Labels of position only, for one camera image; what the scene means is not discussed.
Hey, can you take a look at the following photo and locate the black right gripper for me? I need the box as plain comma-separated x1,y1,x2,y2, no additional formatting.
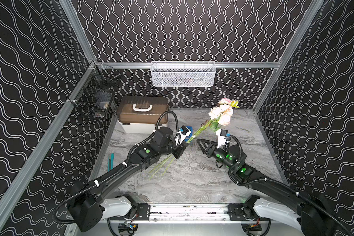
198,138,235,173

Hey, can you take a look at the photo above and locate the pink artificial flower bouquet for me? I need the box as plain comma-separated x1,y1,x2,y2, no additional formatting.
149,97,239,180

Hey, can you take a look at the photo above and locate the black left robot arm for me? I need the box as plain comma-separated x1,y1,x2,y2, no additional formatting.
51,110,189,232

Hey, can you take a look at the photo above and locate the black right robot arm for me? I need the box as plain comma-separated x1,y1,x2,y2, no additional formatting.
197,135,352,236

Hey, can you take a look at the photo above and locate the brown lid white storage box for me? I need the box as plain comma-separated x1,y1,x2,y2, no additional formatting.
117,96,169,134

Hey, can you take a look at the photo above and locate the teal comb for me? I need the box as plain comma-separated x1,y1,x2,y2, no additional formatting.
107,153,115,171

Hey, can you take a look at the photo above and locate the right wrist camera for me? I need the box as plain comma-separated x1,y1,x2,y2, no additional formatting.
215,129,230,150

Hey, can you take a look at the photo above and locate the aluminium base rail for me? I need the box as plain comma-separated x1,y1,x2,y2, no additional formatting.
67,202,310,236

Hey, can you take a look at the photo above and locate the white mesh wall basket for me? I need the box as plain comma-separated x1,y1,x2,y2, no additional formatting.
150,61,216,87

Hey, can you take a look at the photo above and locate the black wire wall basket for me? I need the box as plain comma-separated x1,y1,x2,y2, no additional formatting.
68,61,123,120

